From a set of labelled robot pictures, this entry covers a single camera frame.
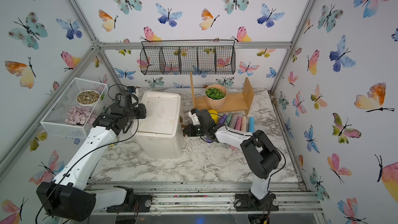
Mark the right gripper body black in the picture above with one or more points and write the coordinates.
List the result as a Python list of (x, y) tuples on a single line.
[(201, 130)]

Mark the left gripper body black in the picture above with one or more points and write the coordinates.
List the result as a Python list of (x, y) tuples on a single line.
[(136, 113)]

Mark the purple microphone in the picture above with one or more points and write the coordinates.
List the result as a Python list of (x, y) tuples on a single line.
[(221, 120)]

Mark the green microphone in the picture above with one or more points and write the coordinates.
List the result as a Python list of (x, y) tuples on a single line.
[(228, 120)]

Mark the white drawer cabinet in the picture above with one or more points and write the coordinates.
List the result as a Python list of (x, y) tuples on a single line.
[(160, 133)]

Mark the pink microphone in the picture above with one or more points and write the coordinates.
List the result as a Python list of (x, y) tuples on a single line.
[(238, 123)]

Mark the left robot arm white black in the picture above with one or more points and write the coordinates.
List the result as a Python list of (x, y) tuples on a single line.
[(65, 196)]

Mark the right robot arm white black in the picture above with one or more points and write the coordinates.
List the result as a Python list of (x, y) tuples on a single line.
[(261, 155)]

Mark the yellow plastic jar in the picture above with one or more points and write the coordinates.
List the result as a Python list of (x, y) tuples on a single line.
[(214, 115)]

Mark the pink pot with green plant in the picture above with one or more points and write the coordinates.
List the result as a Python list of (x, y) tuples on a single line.
[(216, 96)]

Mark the white bowl of nuts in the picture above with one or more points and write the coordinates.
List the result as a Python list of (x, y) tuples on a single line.
[(88, 98)]

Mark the wooden shelf stand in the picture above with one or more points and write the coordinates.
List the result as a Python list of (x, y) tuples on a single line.
[(232, 102)]

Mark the pink petal pile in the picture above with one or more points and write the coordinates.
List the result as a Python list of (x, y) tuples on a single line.
[(78, 115)]

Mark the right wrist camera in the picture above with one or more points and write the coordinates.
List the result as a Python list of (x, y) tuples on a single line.
[(193, 115)]

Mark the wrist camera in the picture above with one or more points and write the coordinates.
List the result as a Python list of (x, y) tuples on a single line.
[(132, 89), (193, 115)]

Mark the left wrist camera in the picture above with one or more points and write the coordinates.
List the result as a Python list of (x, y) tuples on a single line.
[(132, 89)]

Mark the white mesh wall basket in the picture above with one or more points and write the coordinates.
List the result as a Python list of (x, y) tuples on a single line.
[(53, 121)]

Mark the black wire wall basket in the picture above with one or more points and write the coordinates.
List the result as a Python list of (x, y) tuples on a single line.
[(183, 57)]

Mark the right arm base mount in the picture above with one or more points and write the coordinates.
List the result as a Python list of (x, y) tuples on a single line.
[(248, 202)]

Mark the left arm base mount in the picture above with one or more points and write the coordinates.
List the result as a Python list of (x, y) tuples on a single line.
[(132, 203)]

